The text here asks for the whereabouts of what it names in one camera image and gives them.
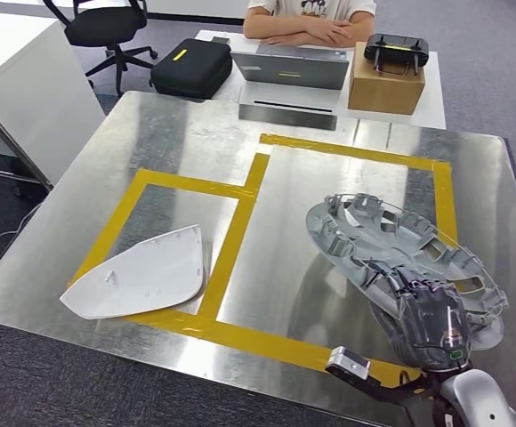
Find person's right hand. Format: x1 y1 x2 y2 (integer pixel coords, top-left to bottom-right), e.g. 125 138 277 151
304 17 354 48

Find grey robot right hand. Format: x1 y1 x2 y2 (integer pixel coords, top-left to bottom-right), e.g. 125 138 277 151
369 268 472 373

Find grey plastic wheel cover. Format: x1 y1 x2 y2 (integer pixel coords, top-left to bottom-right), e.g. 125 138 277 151
305 192 509 353

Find yellow workbench tape grid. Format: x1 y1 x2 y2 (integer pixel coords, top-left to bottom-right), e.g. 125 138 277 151
69 133 458 391

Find large white plastic car part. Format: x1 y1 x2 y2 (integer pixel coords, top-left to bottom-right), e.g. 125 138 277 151
60 224 204 320

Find person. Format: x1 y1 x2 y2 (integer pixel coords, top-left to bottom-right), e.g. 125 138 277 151
243 0 377 48

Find grey laptop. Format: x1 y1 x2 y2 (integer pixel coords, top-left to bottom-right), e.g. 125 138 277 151
230 44 350 131

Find black device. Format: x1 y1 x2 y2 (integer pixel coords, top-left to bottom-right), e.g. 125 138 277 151
363 33 430 77

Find brown cardboard box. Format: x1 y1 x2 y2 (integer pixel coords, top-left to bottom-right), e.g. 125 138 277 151
347 41 427 117

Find black case with yellow stripe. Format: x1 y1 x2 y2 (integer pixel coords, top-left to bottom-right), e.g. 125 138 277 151
149 37 233 101

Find black office chair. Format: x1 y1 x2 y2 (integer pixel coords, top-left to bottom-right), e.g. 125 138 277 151
42 0 159 99

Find white desk cabinet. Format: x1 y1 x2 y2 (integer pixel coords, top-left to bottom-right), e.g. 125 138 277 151
0 10 107 191

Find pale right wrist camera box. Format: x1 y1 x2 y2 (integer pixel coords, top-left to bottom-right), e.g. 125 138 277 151
326 346 371 382

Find metal table frame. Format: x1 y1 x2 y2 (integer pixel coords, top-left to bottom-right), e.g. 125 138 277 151
0 102 55 193

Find white adapter cable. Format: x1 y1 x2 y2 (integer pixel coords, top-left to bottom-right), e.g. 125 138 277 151
0 203 41 247

